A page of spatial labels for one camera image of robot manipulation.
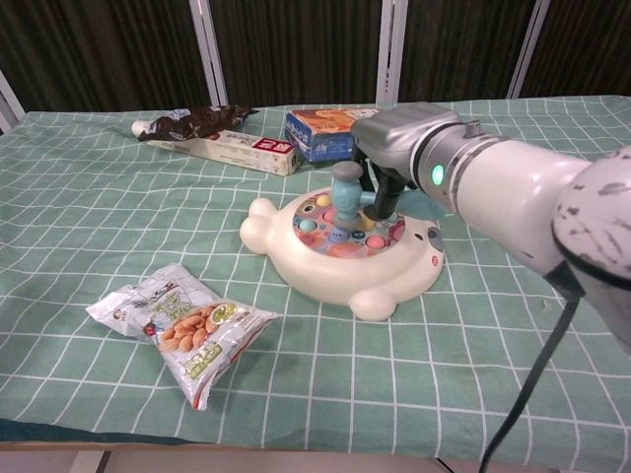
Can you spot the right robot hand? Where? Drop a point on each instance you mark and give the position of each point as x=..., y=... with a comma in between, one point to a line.
x=399, y=135

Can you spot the light blue toy hammer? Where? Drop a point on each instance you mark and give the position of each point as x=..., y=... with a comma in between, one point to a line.
x=346, y=197

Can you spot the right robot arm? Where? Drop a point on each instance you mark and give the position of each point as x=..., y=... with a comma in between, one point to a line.
x=517, y=187

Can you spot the white whack-a-mole toy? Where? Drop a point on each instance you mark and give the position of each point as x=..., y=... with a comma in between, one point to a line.
x=320, y=268

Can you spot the blue orange cardboard box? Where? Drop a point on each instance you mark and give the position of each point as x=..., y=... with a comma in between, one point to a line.
x=315, y=135

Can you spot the dark pleated curtain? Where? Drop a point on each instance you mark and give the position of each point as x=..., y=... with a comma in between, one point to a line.
x=301, y=49

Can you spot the white red toothpaste box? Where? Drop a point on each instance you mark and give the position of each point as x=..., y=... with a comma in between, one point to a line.
x=236, y=150

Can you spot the dark brown snack bag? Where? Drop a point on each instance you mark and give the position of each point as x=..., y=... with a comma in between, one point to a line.
x=197, y=123

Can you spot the green checked tablecloth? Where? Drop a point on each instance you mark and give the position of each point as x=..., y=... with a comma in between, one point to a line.
x=394, y=384

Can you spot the silver nut snack bag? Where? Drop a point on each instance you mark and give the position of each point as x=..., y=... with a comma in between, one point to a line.
x=197, y=340

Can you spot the white frame post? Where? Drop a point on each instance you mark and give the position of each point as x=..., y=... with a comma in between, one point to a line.
x=9, y=101
x=392, y=49
x=209, y=54
x=527, y=49

